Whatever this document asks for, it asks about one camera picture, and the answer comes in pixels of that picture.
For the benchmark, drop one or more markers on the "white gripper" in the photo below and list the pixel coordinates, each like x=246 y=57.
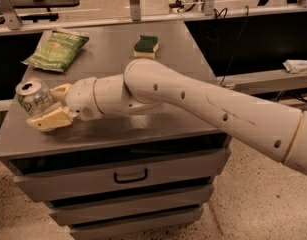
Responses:
x=81 y=98

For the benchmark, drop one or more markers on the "7up soda can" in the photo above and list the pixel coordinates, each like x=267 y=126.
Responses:
x=34 y=96

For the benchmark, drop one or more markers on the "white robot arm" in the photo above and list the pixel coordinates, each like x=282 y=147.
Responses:
x=275 y=130

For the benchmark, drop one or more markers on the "green chip bag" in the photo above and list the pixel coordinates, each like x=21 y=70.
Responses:
x=59 y=51

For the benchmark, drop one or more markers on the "green yellow sponge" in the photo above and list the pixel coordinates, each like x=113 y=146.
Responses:
x=146 y=47

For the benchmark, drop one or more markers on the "grey drawer cabinet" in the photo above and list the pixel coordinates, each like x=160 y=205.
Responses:
x=71 y=169

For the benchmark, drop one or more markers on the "white folded cloth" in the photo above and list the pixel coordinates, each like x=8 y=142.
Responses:
x=296 y=66

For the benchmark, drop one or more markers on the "black drawer handle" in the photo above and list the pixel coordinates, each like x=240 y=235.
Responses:
x=130 y=177

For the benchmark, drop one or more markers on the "metal railing frame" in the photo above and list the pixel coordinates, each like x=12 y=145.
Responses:
x=110 y=12

